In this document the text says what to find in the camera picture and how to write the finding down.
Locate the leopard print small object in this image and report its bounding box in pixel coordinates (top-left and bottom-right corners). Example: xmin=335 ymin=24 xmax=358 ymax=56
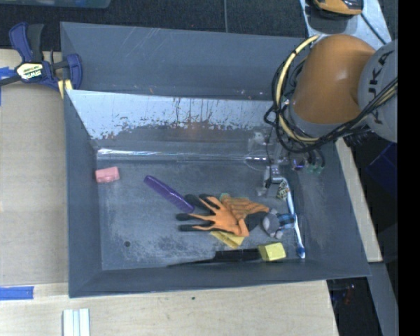
xmin=276 ymin=180 xmax=290 ymax=201

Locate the black comb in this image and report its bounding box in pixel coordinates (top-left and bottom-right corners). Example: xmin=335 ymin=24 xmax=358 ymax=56
xmin=167 ymin=248 xmax=264 ymax=268

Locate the grey toy animal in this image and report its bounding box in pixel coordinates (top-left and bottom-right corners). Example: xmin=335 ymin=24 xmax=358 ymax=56
xmin=261 ymin=208 xmax=297 ymax=240

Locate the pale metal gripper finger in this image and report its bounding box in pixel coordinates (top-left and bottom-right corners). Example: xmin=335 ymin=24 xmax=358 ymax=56
xmin=244 ymin=130 xmax=270 ymax=163
xmin=255 ymin=165 xmax=285 ymax=197

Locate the pink block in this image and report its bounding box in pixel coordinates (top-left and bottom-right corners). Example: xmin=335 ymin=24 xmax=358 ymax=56
xmin=94 ymin=166 xmax=121 ymax=184

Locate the yellow cloth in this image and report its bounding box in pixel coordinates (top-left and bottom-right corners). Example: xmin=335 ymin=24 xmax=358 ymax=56
xmin=209 ymin=230 xmax=246 ymax=250

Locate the blue and white toothbrush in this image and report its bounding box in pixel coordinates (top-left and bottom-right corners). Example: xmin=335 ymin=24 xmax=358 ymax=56
xmin=284 ymin=178 xmax=307 ymax=260

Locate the grey metal bin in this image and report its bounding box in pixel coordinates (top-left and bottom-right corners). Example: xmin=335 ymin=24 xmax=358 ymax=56
xmin=59 ymin=21 xmax=372 ymax=299

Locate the orange and black glove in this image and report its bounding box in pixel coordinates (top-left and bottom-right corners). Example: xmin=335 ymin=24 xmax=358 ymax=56
xmin=175 ymin=192 xmax=271 ymax=239

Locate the yellow block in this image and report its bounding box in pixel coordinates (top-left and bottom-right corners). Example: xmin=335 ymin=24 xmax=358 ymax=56
xmin=257 ymin=241 xmax=288 ymax=263

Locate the purple comb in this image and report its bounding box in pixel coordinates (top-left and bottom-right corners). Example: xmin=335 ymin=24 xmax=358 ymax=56
xmin=143 ymin=174 xmax=196 ymax=214

